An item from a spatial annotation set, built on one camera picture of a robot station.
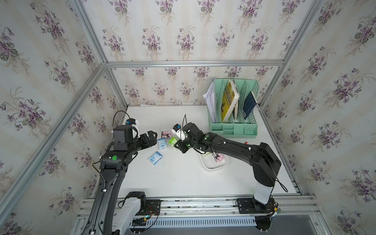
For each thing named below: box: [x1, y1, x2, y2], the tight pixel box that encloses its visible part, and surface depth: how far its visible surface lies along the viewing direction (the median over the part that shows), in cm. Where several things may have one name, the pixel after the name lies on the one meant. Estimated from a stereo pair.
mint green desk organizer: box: [207, 78, 260, 139], surface depth 103 cm
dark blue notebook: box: [242, 91, 258, 120], surface depth 107 cm
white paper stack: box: [203, 78, 218, 124], surface depth 91 cm
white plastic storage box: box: [198, 151, 230, 170], surface depth 90 cm
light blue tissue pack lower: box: [147, 150, 164, 166], surface depth 90 cm
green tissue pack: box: [167, 136, 178, 146], surface depth 83 cm
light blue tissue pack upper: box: [156, 138, 168, 150], surface depth 96 cm
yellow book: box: [220, 79, 240, 123], surface depth 100 cm
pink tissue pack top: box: [161, 130, 173, 139], surface depth 100 cm
